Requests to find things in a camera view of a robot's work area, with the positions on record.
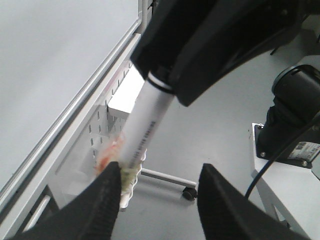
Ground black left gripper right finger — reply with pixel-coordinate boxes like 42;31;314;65
196;163;309;240

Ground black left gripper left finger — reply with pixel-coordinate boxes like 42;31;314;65
11;162;122;240

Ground white whiteboard marker pen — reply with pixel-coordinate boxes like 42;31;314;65
119;66;176;213

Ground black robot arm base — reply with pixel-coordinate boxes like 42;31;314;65
256;64;320;169

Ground large white whiteboard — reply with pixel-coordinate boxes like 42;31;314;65
0;0;142;207

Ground black caster wheel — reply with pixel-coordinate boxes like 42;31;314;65
182;187;197;201

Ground white perforated metal panel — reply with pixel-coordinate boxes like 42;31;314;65
86;105;126;159

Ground black overhead gripper part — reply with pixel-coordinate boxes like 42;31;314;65
131;0;320;106

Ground white metal stand frame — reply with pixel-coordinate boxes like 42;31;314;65
14;59;198;233

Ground black cable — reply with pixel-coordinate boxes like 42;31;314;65
244;119;320;200

